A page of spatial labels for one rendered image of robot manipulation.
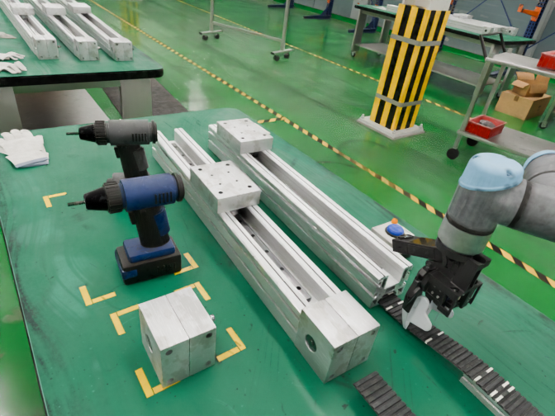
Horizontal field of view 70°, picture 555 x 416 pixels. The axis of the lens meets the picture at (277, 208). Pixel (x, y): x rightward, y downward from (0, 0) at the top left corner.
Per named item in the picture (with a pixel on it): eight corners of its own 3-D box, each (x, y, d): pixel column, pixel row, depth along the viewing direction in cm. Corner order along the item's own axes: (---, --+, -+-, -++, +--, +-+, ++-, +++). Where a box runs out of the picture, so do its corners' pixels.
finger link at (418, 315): (415, 349, 72) (438, 312, 69) (391, 326, 76) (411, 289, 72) (424, 345, 74) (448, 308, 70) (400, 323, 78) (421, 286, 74)
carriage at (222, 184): (258, 213, 96) (261, 189, 92) (216, 224, 90) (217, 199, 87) (228, 182, 107) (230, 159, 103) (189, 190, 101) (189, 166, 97)
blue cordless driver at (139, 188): (187, 271, 85) (187, 182, 73) (87, 297, 76) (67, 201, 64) (176, 249, 90) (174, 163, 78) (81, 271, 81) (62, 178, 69)
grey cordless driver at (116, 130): (161, 205, 104) (157, 126, 92) (78, 211, 98) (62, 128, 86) (158, 190, 110) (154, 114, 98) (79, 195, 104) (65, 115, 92)
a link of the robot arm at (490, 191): (533, 181, 53) (468, 162, 56) (500, 244, 59) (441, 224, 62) (531, 160, 59) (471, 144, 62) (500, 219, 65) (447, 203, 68)
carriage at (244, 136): (271, 158, 122) (273, 137, 119) (239, 163, 117) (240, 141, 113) (246, 137, 133) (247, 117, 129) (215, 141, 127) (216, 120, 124)
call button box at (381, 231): (410, 257, 98) (418, 236, 95) (383, 267, 93) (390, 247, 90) (387, 238, 104) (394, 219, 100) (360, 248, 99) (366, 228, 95)
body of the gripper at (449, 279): (444, 321, 68) (471, 268, 61) (406, 288, 73) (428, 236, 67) (471, 305, 71) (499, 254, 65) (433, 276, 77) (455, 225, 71)
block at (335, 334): (377, 355, 73) (391, 319, 67) (324, 384, 66) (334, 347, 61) (344, 320, 79) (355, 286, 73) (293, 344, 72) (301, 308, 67)
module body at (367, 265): (401, 293, 87) (413, 264, 82) (368, 309, 82) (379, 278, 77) (234, 144, 141) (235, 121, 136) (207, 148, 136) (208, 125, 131)
